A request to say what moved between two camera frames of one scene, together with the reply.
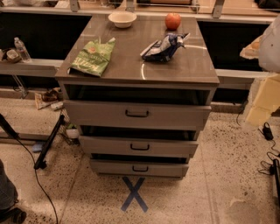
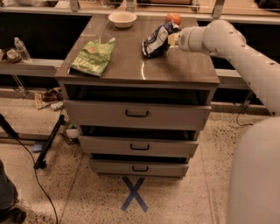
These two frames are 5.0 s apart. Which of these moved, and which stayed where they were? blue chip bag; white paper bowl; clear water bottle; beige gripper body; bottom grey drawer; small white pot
Moved: blue chip bag; beige gripper body
Stayed: small white pot; clear water bottle; bottom grey drawer; white paper bowl
